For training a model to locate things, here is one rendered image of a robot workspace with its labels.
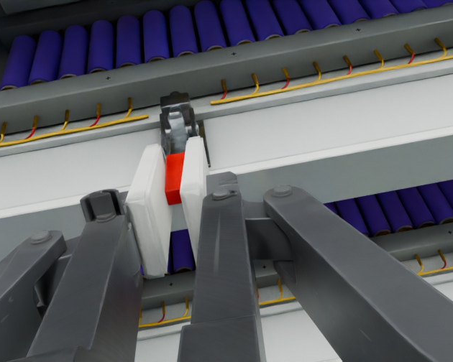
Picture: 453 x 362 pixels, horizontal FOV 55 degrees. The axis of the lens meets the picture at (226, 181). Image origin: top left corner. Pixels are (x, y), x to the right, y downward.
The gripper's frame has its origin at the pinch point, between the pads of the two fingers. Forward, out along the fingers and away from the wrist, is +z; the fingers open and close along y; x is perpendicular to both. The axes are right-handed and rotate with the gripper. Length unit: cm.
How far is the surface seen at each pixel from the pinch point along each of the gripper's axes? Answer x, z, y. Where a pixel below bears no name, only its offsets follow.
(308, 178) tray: -3.3, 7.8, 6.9
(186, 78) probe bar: 3.3, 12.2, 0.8
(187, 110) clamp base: 1.7, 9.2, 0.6
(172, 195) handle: -0.3, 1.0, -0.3
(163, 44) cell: 5.5, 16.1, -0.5
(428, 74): 0.9, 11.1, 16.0
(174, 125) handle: 1.4, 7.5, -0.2
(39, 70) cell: 5.3, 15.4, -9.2
